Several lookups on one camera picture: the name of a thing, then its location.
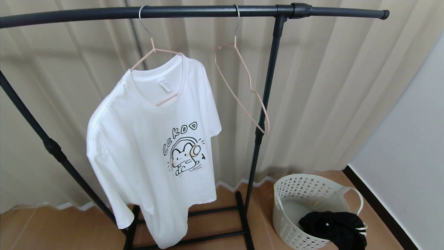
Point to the white printed t-shirt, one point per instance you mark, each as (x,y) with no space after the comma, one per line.
(145,139)

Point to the pink clothes hanger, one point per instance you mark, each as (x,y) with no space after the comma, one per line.
(153,44)
(237,24)

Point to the black clothes rack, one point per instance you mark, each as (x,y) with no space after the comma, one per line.
(208,11)

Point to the white laundry basket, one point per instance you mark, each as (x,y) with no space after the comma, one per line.
(288,225)

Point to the beige curtain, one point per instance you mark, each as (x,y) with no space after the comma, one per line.
(347,86)

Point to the black garment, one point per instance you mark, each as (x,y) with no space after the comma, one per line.
(329,225)

